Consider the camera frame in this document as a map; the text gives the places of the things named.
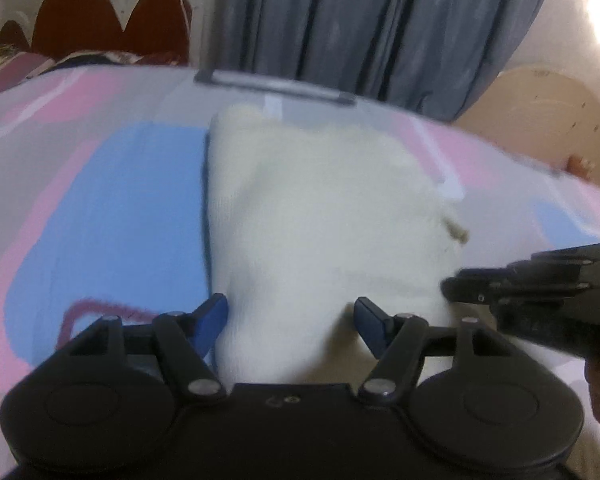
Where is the blue-grey curtain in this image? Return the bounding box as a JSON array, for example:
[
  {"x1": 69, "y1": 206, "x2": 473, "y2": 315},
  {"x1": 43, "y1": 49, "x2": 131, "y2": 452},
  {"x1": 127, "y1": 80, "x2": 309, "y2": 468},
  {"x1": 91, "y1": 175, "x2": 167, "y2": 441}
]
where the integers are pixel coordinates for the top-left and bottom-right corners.
[{"x1": 218, "y1": 0, "x2": 544, "y2": 122}]

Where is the cream knit sweater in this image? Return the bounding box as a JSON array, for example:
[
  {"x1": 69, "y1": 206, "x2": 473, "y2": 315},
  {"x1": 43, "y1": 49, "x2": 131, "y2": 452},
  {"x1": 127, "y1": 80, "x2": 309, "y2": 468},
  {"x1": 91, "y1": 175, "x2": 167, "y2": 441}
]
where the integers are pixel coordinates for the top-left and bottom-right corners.
[{"x1": 207, "y1": 105, "x2": 468, "y2": 385}]

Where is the patterned pink blue bedsheet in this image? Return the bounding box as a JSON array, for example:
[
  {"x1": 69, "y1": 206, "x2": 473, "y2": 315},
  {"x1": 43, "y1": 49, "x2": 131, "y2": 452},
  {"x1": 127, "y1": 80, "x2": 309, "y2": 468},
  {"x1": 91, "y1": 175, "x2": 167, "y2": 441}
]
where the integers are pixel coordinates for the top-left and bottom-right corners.
[{"x1": 0, "y1": 66, "x2": 600, "y2": 477}]

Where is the striped pink pillow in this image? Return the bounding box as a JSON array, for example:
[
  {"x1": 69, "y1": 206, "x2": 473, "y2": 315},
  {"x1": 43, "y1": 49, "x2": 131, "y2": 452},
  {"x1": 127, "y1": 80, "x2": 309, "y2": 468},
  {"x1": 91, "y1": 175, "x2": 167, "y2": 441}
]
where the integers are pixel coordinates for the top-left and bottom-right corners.
[{"x1": 0, "y1": 44, "x2": 56, "y2": 93}]

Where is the beige arched headboard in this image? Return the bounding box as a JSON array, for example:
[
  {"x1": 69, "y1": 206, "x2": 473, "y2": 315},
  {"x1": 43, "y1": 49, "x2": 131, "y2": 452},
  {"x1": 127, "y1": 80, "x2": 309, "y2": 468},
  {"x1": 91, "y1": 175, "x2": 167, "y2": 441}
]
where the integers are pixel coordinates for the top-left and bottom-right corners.
[{"x1": 455, "y1": 66, "x2": 600, "y2": 185}]

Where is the orange box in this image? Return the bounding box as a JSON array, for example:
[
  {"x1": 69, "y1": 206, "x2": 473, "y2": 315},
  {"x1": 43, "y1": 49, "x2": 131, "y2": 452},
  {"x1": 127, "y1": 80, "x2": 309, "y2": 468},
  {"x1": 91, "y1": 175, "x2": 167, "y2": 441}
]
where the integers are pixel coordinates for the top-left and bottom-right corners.
[{"x1": 565, "y1": 154, "x2": 595, "y2": 181}]

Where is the red white scalloped headboard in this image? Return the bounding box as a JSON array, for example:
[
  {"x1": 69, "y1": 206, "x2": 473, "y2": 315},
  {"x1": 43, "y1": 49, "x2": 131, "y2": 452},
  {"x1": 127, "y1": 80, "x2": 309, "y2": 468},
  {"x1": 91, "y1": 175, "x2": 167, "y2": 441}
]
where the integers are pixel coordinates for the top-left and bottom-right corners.
[{"x1": 0, "y1": 0, "x2": 204, "y2": 67}]

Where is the dark floral pillow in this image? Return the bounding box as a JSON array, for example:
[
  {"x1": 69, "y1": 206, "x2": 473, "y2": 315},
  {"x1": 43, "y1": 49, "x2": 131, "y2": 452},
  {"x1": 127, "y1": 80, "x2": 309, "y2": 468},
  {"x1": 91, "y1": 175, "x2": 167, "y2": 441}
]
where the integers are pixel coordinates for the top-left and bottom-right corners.
[{"x1": 47, "y1": 51, "x2": 188, "y2": 72}]

